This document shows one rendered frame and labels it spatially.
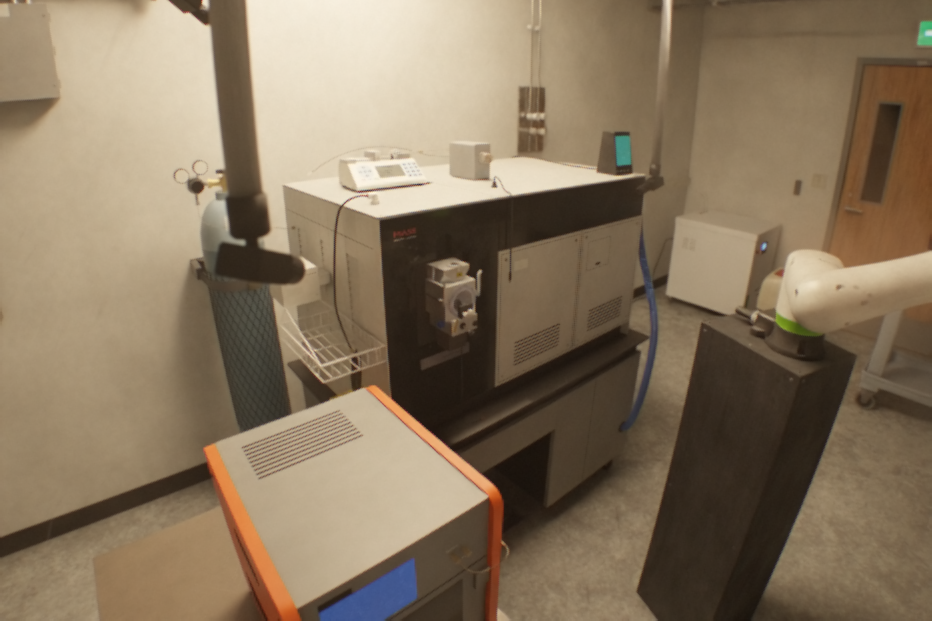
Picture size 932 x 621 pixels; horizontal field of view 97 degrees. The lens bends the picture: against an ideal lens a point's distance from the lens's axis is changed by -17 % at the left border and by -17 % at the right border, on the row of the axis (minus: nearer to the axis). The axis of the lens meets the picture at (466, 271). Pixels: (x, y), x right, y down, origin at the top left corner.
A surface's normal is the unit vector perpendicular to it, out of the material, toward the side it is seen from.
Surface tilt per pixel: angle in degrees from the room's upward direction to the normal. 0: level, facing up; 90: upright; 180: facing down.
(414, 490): 0
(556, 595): 0
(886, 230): 90
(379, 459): 0
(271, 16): 90
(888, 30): 90
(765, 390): 90
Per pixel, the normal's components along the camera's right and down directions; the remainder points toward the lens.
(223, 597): 0.00, -0.94
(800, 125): -0.77, 0.22
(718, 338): -0.94, 0.11
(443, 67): 0.63, 0.26
